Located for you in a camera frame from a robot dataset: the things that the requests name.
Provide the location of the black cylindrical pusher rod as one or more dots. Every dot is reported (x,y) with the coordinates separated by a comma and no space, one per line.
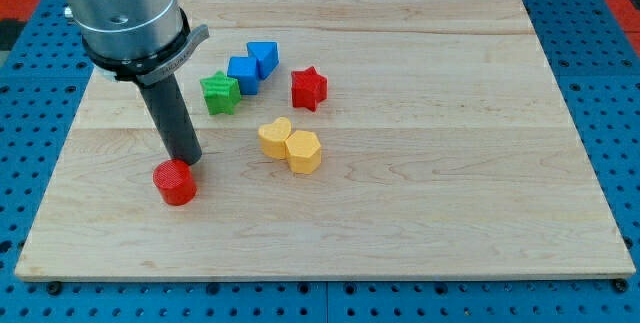
(169,113)

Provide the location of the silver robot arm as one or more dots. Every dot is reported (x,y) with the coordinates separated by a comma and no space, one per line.
(144,41)

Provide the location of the blue triangle block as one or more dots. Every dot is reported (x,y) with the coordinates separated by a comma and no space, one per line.
(267,55)

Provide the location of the wooden board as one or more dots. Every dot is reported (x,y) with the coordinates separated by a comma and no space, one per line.
(448,153)

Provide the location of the red star block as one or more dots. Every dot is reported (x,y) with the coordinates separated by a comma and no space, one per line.
(308,88)

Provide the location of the yellow heart block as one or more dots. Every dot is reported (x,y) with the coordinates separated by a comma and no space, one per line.
(272,137)

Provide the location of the blue cube block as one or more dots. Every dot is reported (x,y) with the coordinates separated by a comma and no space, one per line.
(245,70)

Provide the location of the green star block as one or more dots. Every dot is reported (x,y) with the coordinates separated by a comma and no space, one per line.
(221,93)

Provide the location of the yellow hexagon block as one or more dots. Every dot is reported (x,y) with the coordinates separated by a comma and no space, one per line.
(304,152)

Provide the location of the red cylinder block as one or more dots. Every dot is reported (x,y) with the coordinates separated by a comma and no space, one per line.
(174,181)

